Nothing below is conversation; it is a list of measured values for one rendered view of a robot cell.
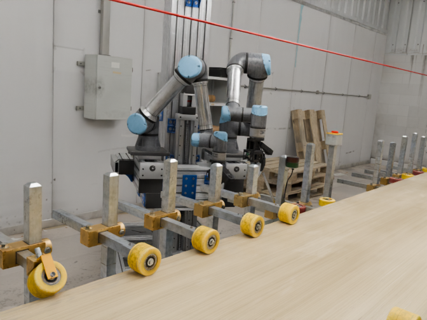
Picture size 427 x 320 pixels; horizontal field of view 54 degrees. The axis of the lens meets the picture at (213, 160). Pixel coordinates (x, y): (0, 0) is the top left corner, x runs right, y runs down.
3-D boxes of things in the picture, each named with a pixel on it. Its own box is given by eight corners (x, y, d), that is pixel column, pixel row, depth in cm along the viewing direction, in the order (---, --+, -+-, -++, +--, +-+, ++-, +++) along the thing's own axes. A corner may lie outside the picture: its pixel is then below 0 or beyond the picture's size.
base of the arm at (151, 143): (133, 146, 255) (133, 130, 253) (157, 147, 259) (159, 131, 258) (136, 151, 240) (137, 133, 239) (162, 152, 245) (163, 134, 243)
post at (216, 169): (202, 275, 178) (210, 162, 169) (208, 272, 180) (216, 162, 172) (208, 277, 175) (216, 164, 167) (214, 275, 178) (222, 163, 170)
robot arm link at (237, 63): (226, 46, 235) (221, 110, 206) (246, 47, 235) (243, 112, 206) (225, 62, 244) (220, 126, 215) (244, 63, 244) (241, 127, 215)
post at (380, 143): (368, 205, 306) (377, 140, 298) (370, 204, 309) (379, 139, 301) (373, 206, 304) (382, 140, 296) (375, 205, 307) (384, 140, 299)
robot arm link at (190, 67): (145, 137, 243) (210, 67, 229) (135, 140, 228) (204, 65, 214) (131, 122, 243) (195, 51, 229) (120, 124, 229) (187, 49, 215)
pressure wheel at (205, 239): (197, 221, 136) (211, 230, 142) (187, 244, 134) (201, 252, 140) (211, 226, 132) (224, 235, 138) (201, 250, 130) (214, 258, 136)
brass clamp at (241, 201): (232, 205, 187) (232, 193, 186) (250, 200, 197) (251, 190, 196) (243, 208, 183) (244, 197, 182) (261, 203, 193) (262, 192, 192)
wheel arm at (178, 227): (111, 207, 168) (112, 198, 167) (119, 206, 170) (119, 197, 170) (202, 244, 135) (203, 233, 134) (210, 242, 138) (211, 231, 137)
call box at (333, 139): (325, 145, 244) (326, 132, 242) (330, 145, 249) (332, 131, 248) (335, 147, 239) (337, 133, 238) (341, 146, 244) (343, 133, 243)
